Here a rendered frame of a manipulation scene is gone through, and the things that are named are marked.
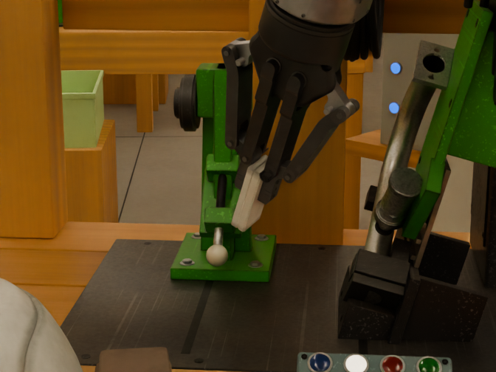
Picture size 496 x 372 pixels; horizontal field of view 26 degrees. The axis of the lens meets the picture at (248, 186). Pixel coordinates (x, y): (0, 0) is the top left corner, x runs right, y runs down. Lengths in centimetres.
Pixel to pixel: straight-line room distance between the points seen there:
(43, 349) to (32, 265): 92
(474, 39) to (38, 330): 66
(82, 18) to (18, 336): 107
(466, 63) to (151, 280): 51
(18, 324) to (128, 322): 66
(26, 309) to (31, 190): 100
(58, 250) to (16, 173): 13
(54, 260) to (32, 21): 34
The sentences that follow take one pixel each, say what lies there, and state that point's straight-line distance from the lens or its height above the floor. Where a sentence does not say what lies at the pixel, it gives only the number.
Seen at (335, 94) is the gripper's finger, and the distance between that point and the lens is 89.
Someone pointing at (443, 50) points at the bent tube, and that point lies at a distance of 126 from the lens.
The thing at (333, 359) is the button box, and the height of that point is 95.
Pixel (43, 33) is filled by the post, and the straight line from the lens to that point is 159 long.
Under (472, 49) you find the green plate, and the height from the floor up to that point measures 123.
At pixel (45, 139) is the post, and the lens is 161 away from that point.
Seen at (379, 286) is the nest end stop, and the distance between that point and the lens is 121.
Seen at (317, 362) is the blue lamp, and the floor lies 95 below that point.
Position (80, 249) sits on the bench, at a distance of 160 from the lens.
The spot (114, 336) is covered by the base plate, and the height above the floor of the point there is 90.
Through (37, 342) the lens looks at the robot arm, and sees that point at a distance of 63.
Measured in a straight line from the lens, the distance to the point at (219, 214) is 137.
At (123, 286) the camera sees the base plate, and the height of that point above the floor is 90.
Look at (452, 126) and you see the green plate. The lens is 117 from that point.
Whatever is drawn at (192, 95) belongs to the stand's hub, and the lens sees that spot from 139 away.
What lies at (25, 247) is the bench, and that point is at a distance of 163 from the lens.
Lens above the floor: 140
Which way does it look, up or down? 16 degrees down
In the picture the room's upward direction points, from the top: straight up
